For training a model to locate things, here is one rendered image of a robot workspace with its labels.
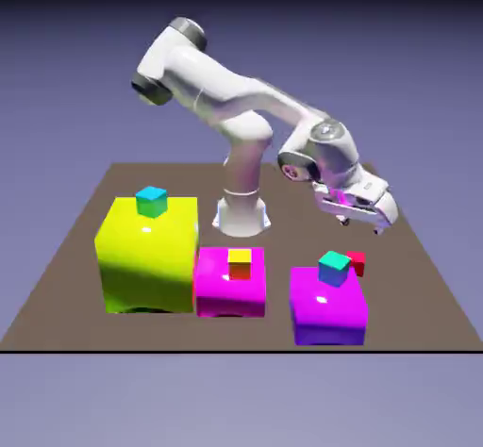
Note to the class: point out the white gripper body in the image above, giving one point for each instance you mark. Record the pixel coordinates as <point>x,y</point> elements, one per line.
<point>362,209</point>

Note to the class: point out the small cyan green cube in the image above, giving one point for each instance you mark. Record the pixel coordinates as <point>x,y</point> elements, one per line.
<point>151,201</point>

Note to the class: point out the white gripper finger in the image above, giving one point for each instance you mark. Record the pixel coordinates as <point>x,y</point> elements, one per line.
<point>378,230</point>
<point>344,221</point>

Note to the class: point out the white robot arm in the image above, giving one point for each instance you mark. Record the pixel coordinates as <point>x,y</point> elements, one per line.
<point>241,115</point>

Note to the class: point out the small red cube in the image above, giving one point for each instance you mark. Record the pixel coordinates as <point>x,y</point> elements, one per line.
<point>358,260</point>

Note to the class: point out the large yellow box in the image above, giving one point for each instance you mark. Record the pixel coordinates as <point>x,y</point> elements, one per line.
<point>147,262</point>

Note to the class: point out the small teal blue cube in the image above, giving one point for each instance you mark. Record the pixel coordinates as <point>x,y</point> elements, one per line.
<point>334,268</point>

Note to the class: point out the large purple box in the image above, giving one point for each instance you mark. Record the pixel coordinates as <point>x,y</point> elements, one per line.
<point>328,315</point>

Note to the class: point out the small yellow orange cube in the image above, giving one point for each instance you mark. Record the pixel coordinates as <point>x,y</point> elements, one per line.
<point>240,264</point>

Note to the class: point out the large magenta box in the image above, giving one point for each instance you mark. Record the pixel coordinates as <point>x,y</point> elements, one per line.
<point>226,292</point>

